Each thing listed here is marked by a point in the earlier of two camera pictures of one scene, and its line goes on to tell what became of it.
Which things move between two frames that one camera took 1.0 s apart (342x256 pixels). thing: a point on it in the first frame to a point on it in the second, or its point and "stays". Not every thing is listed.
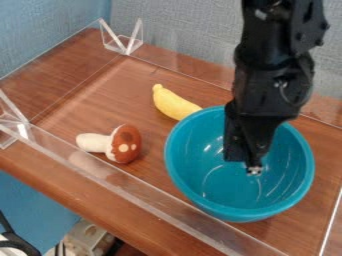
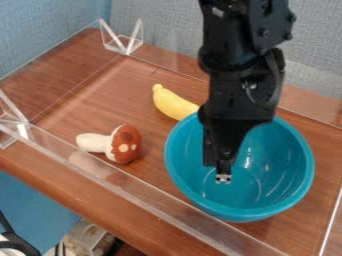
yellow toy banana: [171, 103] stays
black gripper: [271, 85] to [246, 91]
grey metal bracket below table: [87, 240] stays
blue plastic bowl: [216, 185] stays
